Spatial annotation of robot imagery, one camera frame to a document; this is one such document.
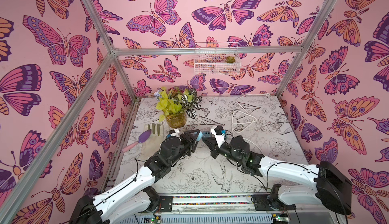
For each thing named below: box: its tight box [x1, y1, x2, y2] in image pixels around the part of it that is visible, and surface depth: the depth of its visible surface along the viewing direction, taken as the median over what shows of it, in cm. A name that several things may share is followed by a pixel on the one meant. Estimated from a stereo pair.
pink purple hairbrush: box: [121, 129, 152, 153], surface depth 100 cm
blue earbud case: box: [196, 131, 203, 141], surface depth 73 cm
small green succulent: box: [224, 55, 236, 63], surface depth 94 cm
